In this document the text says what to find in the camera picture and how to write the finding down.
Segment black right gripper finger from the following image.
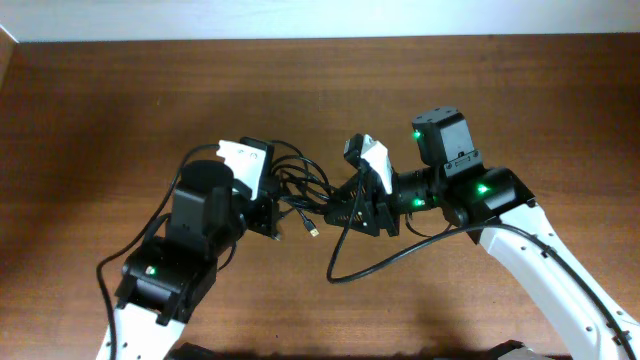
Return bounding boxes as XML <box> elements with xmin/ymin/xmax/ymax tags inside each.
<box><xmin>332</xmin><ymin>172</ymin><xmax>372</xmax><ymax>200</ymax></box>
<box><xmin>324</xmin><ymin>199</ymin><xmax>375</xmax><ymax>235</ymax></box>

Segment thick black HDMI cable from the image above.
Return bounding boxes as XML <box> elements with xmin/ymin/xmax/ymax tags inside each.
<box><xmin>269</xmin><ymin>139</ymin><xmax>341</xmax><ymax>214</ymax></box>

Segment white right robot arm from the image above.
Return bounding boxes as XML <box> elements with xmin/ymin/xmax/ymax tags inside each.
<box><xmin>324</xmin><ymin>106</ymin><xmax>639</xmax><ymax>359</ymax></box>

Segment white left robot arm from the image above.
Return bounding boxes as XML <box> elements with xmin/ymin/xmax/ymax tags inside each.
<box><xmin>97</xmin><ymin>159</ymin><xmax>277</xmax><ymax>359</ymax></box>

